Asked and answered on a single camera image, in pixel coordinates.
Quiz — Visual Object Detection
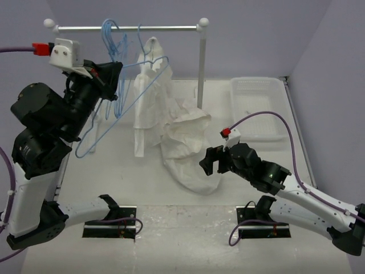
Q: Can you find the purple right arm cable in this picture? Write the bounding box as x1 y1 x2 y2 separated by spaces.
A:
229 111 365 247

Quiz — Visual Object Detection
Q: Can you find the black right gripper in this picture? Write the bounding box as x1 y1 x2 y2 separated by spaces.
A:
199 144 252 181

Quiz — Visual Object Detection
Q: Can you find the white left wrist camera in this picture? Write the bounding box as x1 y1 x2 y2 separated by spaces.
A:
49 38 92 79

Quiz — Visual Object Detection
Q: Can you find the white skirt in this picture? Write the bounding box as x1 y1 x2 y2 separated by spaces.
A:
160 98 221 195

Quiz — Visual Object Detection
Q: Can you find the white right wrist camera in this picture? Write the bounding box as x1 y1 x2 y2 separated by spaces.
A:
220 127 241 150

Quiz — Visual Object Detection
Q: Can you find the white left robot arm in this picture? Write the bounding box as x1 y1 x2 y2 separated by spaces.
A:
6 60 123 251

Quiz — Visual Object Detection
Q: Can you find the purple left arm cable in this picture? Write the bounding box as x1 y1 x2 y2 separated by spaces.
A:
0 42 143 259

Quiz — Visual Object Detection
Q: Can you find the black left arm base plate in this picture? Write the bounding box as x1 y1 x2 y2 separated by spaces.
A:
82 205 138 240

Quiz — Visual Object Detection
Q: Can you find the white plastic basket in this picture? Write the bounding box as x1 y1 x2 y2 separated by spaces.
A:
230 77 290 143

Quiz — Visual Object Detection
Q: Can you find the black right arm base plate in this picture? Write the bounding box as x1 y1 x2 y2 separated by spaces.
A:
236 199 291 239

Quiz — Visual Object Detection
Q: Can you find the blue wire hanger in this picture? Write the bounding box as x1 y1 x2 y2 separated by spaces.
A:
75 55 171 159

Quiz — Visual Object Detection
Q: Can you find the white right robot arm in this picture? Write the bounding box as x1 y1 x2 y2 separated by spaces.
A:
199 143 364 256

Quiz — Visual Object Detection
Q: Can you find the white clothes rack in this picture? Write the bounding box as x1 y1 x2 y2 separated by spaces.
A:
43 18 209 109

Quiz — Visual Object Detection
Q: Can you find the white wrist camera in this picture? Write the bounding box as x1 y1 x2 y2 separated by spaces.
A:
220 127 241 150
49 38 92 79

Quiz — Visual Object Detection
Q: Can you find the white hanging garment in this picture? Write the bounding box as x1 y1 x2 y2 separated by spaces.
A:
133 37 173 158

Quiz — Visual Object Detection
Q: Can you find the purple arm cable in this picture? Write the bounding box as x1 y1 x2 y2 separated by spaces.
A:
0 42 143 259
229 111 365 247

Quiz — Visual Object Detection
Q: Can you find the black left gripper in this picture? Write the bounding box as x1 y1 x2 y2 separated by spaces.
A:
61 57 124 138

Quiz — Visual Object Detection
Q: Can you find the blue hanger holding garment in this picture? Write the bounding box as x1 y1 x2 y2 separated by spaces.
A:
137 23 155 64

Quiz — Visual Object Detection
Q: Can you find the blue empty hangers bunch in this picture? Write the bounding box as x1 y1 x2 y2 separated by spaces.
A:
101 19 132 120

